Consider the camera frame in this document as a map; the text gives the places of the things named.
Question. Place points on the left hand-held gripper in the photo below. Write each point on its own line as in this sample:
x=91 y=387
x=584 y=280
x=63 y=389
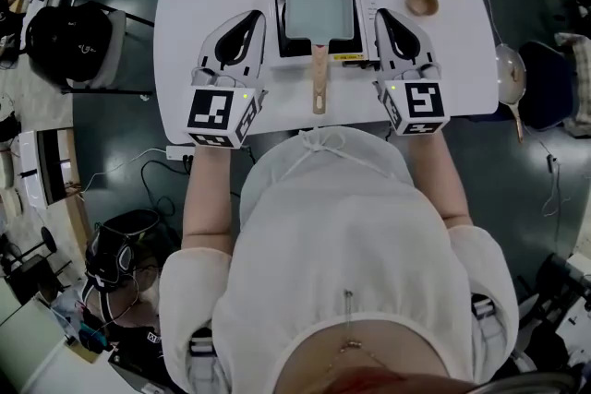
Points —
x=217 y=60

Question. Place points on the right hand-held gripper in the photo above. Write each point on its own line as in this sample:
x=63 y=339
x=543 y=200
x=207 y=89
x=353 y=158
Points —
x=418 y=103

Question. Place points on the white portable stove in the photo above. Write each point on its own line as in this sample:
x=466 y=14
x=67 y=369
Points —
x=370 y=16

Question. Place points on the light blue rectangular pan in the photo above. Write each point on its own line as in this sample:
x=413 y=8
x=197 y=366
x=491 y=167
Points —
x=318 y=4

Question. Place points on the person's left forearm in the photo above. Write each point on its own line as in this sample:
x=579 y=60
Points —
x=205 y=198

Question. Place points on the person's right forearm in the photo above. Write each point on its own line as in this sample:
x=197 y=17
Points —
x=443 y=180

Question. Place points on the white power strip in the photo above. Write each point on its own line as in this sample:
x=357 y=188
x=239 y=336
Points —
x=177 y=153

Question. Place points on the wooden bowl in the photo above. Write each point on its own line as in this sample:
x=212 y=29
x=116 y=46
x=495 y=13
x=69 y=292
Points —
x=421 y=0

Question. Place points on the dark blue chair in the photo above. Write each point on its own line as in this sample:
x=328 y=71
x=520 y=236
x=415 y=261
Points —
x=547 y=83

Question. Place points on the black backpack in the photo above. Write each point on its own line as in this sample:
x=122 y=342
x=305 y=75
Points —
x=69 y=41

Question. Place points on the person's white shirt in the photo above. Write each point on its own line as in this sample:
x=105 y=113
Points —
x=341 y=244

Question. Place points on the white low shelf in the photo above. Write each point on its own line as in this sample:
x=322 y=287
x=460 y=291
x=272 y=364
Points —
x=30 y=170

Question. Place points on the grey chair black frame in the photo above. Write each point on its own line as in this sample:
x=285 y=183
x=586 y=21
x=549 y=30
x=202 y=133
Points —
x=118 y=41

